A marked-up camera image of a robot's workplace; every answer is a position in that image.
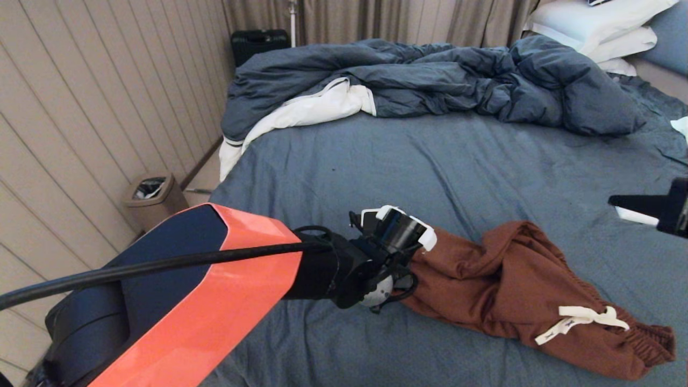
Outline brown drawstring shorts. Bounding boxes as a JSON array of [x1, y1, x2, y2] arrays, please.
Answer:
[[400, 220, 677, 381]]

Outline white flat strip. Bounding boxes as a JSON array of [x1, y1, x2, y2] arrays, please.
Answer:
[[615, 207, 661, 226]]

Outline white cloth piece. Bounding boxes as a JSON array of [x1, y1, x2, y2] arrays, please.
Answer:
[[670, 116, 688, 146]]

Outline blue bed sheet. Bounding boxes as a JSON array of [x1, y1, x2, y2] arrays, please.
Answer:
[[199, 75, 688, 387]]

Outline small white pillow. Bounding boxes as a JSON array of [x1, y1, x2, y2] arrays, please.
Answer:
[[596, 58, 637, 77]]

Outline flat white pillow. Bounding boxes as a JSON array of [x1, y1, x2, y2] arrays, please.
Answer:
[[583, 27, 658, 65]]

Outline blue pillow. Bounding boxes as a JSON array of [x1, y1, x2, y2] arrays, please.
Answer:
[[640, 3, 688, 81]]

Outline large white pillow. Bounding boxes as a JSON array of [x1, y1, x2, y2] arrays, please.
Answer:
[[524, 0, 679, 57]]

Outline white blanket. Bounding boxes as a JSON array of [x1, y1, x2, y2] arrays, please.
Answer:
[[219, 77, 377, 183]]

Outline dark blue crumpled duvet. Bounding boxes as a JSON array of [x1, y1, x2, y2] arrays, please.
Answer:
[[222, 37, 646, 141]]

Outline beige trash bin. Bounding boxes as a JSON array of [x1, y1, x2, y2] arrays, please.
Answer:
[[125, 173, 190, 233]]

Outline grey trash bag liner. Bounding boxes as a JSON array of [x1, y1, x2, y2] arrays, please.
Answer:
[[133, 178, 167, 201]]

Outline beige curtain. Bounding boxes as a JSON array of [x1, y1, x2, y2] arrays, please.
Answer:
[[222, 0, 541, 52]]

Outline black hard suitcase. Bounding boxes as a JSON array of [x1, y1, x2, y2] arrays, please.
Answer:
[[231, 29, 291, 66]]

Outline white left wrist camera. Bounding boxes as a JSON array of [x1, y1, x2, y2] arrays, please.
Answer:
[[349, 205, 438, 253]]

